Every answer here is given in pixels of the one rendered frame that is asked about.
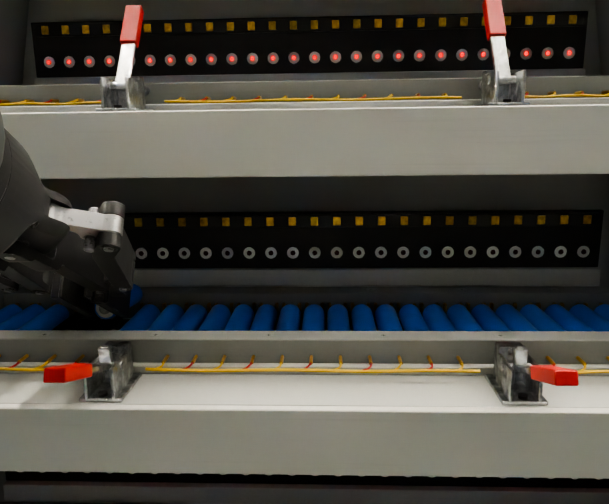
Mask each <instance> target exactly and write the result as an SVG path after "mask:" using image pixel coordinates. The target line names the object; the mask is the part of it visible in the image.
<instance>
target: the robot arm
mask: <svg viewBox="0 0 609 504"><path fill-rule="evenodd" d="M124 217H125V205H124V204H122V203H120V202H117V201H105V202H103V203H102V204H101V206H100V208H97V207H91V208H89V211H83V210H77V209H72V205H71V203H70V201H69V200H68V199H67V198H66V197H64V196H63V195H61V194H60V193H58V192H55V191H52V190H50V189H48V188H46V187H45V186H43V184H42V182H41V180H40V178H39V175H38V173H37V171H36V168H35V166H34V164H33V162H32V160H31V158H30V156H29V154H28V153H27V151H26V150H25V149H24V147H23V146H22V145H21V144H20V143H19V142H18V141H17V140H16V139H15V138H14V137H13V136H12V135H11V134H10V133H9V132H8V131H7V130H6V129H5V128H4V124H3V117H2V114H1V112H0V273H1V274H0V290H2V291H4V292H7V293H11V292H15V291H18V289H19V285H21V286H23V287H24V288H26V289H28V290H29V291H31V292H34V293H35V294H38V295H43V294H46V293H48V294H50V295H51V296H50V297H51V298H53V299H54V300H56V301H58V302H60V303H62V304H64V305H66V306H67V307H69V308H71V309H73V310H75V311H77V312H78V313H80V314H82V315H84V316H86V317H97V315H96V313H95V304H97V305H98V306H100V307H102V308H104V309H105V310H107V311H109V312H111V313H113V314H114V315H116V316H118V317H128V316H129V307H130V297H131V290H132V289H133V280H134V270H135V260H136V254H135V252H134V250H133V248H132V245H131V243H130V241H129V239H128V236H127V234H126V232H125V230H124V228H123V226H124Z"/></svg>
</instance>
